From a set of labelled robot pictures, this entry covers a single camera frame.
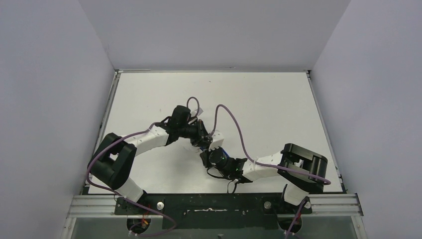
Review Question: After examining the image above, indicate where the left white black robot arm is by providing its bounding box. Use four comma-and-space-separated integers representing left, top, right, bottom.
87, 105, 212, 213

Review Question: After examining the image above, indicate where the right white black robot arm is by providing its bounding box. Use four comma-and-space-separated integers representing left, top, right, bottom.
200, 143, 329, 213

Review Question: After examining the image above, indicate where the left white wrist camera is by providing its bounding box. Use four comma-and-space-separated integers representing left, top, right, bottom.
192, 108, 203, 117

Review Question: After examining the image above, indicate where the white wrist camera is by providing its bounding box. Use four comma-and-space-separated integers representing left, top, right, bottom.
208, 130, 224, 151
192, 108, 203, 117

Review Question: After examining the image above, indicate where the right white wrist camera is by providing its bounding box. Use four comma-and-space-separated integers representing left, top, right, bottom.
208, 130, 224, 151

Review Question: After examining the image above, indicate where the aluminium frame rail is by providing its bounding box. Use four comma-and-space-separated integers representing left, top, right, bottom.
67, 194, 364, 219

